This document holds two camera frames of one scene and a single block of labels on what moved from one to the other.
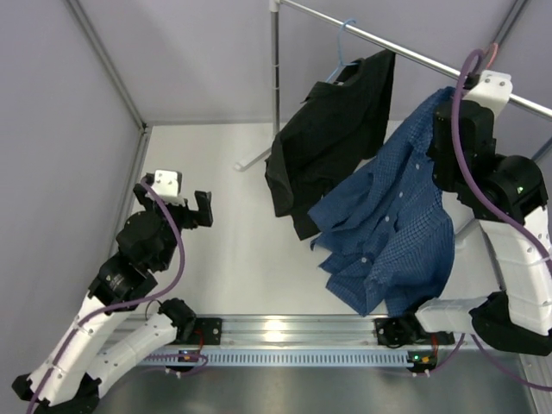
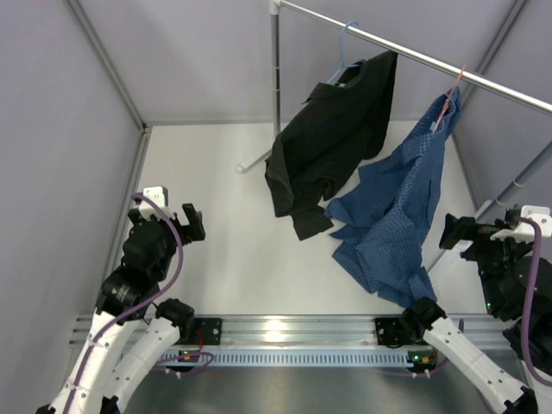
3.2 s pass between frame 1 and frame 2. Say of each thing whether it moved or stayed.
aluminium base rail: stayed
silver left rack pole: stayed
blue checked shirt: moved
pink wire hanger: moved
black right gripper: moved
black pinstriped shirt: stayed
